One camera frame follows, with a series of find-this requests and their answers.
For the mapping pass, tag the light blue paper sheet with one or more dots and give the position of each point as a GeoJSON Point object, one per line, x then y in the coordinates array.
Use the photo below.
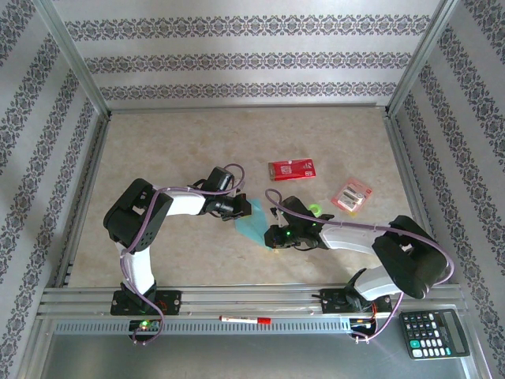
{"type": "Point", "coordinates": [254, 227]}

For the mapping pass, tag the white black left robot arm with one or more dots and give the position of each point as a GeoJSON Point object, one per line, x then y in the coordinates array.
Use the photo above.
{"type": "Point", "coordinates": [130, 221]}

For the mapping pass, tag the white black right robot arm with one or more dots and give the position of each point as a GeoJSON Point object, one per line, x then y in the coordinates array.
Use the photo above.
{"type": "Point", "coordinates": [410, 260]}

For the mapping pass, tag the red flat packet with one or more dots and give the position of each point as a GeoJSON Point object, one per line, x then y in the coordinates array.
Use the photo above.
{"type": "Point", "coordinates": [292, 169]}

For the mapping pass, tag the red white blister pack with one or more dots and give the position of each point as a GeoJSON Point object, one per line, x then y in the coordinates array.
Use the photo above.
{"type": "Point", "coordinates": [351, 194]}

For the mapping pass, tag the white red marker pen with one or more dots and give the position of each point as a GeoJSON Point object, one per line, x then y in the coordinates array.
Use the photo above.
{"type": "Point", "coordinates": [244, 319]}

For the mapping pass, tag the black desk calculator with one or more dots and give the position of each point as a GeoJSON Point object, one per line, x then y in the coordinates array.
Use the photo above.
{"type": "Point", "coordinates": [434, 335]}

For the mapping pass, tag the aluminium mounting rail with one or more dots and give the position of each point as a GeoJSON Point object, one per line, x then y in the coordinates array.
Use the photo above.
{"type": "Point", "coordinates": [252, 296]}

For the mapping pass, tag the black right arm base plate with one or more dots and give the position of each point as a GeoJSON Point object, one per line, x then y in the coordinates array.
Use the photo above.
{"type": "Point", "coordinates": [333, 302]}

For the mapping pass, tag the aluminium back frame bar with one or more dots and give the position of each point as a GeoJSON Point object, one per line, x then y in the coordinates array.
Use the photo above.
{"type": "Point", "coordinates": [244, 108]}

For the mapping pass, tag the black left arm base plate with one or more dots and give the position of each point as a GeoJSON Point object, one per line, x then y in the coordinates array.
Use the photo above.
{"type": "Point", "coordinates": [169, 302]}

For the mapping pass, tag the aluminium side frame rail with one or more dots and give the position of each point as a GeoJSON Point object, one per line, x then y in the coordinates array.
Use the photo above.
{"type": "Point", "coordinates": [410, 173]}
{"type": "Point", "coordinates": [81, 201]}

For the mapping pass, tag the aluminium frame post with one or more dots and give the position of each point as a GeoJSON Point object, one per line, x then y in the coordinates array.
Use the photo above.
{"type": "Point", "coordinates": [422, 55]}
{"type": "Point", "coordinates": [71, 55]}

